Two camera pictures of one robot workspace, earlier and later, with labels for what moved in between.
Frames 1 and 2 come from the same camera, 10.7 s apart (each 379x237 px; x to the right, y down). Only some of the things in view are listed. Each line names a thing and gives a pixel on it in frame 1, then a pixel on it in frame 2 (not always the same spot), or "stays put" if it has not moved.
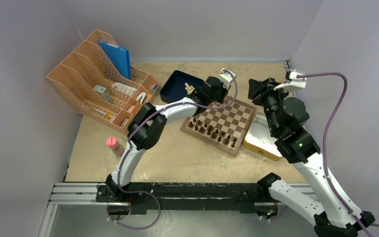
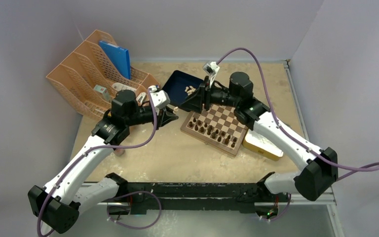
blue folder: x=119 y=56 stays put
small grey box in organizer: x=104 y=91 stays put
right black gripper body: x=270 y=99 to x=205 y=95
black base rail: x=143 y=196 stays put
